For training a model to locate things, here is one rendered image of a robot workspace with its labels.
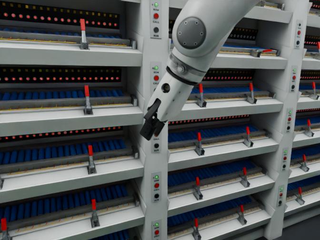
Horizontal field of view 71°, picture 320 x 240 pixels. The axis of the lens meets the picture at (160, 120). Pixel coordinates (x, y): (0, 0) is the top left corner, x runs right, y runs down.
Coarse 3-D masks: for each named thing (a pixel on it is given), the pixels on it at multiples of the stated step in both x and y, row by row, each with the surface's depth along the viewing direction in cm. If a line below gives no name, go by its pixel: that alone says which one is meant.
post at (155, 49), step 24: (144, 0) 71; (168, 0) 74; (144, 24) 73; (168, 24) 76; (144, 48) 74; (168, 48) 77; (144, 72) 75; (144, 96) 77; (144, 120) 78; (144, 144) 80; (144, 168) 82; (144, 192) 84
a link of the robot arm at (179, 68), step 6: (168, 60) 46; (174, 60) 45; (168, 66) 46; (174, 66) 44; (180, 66) 43; (186, 66) 44; (174, 72) 46; (180, 72) 44; (186, 72) 44; (192, 72) 44; (198, 72) 44; (204, 72) 45; (186, 78) 44; (192, 78) 45; (198, 78) 45
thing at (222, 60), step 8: (232, 40) 108; (240, 40) 110; (248, 40) 112; (264, 40) 113; (264, 48) 113; (272, 48) 107; (280, 48) 105; (288, 48) 101; (216, 56) 86; (224, 56) 88; (232, 56) 90; (240, 56) 93; (248, 56) 95; (264, 56) 101; (272, 56) 104; (280, 56) 105; (288, 56) 102; (216, 64) 88; (224, 64) 89; (232, 64) 91; (240, 64) 93; (248, 64) 94; (256, 64) 96; (264, 64) 98; (272, 64) 100; (280, 64) 102
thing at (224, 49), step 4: (172, 44) 83; (172, 48) 83; (224, 48) 92; (228, 48) 93; (232, 48) 94; (236, 48) 95; (240, 48) 96; (244, 48) 98; (248, 48) 99; (228, 52) 92; (232, 52) 93; (236, 52) 94; (240, 52) 97; (244, 52) 98; (248, 52) 98; (264, 52) 102; (268, 52) 103; (272, 52) 104
